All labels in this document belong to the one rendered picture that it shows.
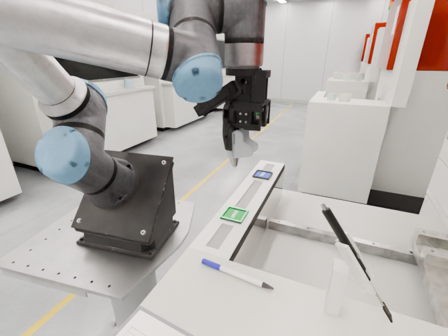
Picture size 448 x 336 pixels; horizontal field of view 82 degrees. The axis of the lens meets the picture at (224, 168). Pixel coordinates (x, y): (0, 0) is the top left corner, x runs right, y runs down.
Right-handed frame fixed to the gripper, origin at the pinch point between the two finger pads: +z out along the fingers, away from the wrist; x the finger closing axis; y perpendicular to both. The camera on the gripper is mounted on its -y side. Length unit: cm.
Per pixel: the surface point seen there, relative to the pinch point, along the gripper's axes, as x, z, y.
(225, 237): -8.4, 15.1, 1.8
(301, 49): 796, -41, -102
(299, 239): 15.5, 28.7, 15.8
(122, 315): -10, 57, -35
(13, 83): 126, 5, -304
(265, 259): 3.3, 28.7, 8.8
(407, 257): 17, 27, 43
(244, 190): 13.7, 14.7, -1.4
